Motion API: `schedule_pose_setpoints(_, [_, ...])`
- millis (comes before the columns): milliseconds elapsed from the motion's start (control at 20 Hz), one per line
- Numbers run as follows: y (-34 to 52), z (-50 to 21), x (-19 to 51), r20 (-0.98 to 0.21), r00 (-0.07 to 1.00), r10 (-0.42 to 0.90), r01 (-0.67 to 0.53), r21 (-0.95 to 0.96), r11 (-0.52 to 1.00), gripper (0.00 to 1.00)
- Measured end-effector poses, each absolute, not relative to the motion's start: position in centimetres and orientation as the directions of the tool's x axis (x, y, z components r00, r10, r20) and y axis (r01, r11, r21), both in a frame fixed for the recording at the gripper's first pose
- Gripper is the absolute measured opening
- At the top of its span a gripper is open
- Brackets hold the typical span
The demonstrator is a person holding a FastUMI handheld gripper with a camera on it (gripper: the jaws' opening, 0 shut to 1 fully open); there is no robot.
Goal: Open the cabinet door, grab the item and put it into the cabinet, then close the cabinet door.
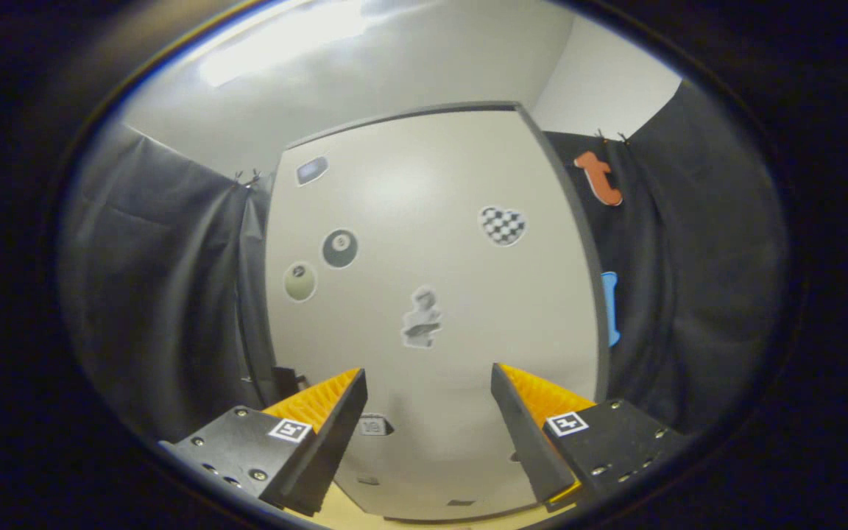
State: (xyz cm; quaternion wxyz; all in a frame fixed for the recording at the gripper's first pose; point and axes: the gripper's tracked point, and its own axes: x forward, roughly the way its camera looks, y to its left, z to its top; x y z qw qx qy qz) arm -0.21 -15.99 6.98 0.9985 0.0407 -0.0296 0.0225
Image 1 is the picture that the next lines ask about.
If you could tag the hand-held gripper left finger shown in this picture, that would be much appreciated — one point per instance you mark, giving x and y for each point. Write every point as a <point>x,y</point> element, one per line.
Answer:
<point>324,449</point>

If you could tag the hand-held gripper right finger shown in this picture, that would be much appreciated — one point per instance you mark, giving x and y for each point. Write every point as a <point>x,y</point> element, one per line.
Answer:
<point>531,442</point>

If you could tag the grey cabinet body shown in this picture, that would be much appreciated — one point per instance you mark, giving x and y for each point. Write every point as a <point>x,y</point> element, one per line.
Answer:
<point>602,309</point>

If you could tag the black backdrop cloth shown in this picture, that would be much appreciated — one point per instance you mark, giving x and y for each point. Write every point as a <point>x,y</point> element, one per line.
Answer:
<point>159,280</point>

